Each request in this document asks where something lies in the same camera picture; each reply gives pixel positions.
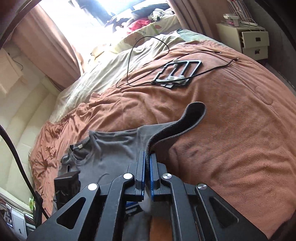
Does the grey t-shirt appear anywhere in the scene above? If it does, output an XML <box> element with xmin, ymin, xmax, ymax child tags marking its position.
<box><xmin>53</xmin><ymin>102</ymin><xmax>206</xmax><ymax>240</ymax></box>

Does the pile of clothes by window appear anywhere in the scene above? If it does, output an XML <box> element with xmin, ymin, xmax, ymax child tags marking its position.
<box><xmin>104</xmin><ymin>3</ymin><xmax>175</xmax><ymax>34</ymax></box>

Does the terracotta bed blanket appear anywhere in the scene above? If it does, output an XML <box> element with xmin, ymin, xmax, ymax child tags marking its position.
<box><xmin>30</xmin><ymin>41</ymin><xmax>295</xmax><ymax>238</ymax></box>

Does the cream padded headboard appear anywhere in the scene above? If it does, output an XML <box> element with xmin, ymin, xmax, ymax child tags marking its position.
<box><xmin>1</xmin><ymin>76</ymin><xmax>60</xmax><ymax>206</ymax></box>

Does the cream bed sheet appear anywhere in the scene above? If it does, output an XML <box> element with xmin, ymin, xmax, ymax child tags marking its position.
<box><xmin>49</xmin><ymin>31</ymin><xmax>184</xmax><ymax>123</ymax></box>

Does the pink curtain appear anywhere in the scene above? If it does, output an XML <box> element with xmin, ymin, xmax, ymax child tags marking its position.
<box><xmin>11</xmin><ymin>5</ymin><xmax>83</xmax><ymax>90</ymax></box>

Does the bear print pillow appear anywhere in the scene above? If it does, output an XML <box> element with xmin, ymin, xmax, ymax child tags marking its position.
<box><xmin>111</xmin><ymin>15</ymin><xmax>182</xmax><ymax>53</ymax></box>

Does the white bedside drawer cabinet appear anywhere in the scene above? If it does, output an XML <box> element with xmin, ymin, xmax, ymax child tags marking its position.
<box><xmin>216</xmin><ymin>23</ymin><xmax>269</xmax><ymax>61</ymax></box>

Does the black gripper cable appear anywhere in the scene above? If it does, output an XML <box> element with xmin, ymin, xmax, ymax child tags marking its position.
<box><xmin>0</xmin><ymin>124</ymin><xmax>50</xmax><ymax>220</ymax></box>

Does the black metal frame rack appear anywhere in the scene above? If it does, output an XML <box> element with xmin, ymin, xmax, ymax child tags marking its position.
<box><xmin>151</xmin><ymin>59</ymin><xmax>202</xmax><ymax>89</ymax></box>

